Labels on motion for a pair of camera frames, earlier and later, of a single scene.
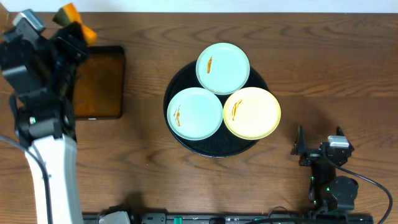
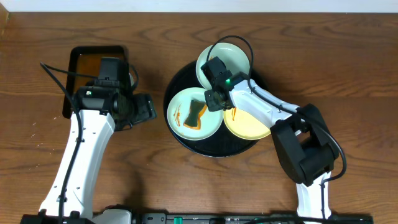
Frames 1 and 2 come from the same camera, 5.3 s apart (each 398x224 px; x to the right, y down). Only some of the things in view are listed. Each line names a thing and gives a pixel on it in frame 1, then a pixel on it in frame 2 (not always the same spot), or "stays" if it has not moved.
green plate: (194, 114) stays
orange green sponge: (69, 14) → (193, 120)
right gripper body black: (309, 158) → (214, 103)
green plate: (222, 68) stays
